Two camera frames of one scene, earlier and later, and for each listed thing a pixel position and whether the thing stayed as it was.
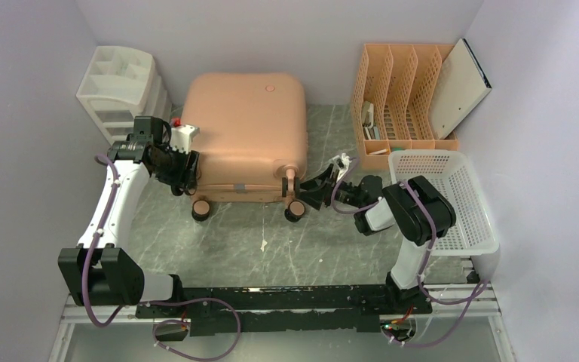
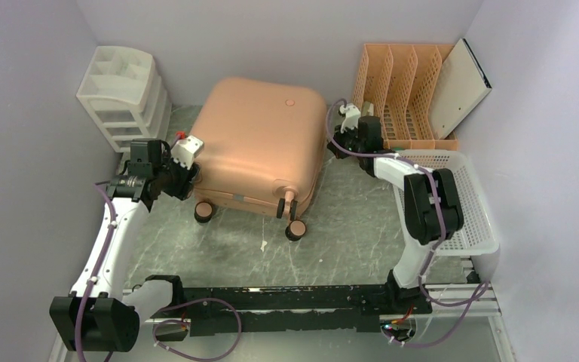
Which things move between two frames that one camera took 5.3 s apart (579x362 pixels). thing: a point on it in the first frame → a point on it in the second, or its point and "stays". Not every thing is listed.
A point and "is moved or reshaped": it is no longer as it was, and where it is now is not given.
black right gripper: [320, 188] → [339, 137]
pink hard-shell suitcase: [250, 126] is moved or reshaped
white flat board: [461, 86] stays
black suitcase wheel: [295, 211] → [295, 230]
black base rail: [288, 309] stays
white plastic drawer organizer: [122, 85] stays
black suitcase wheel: [200, 210] stays
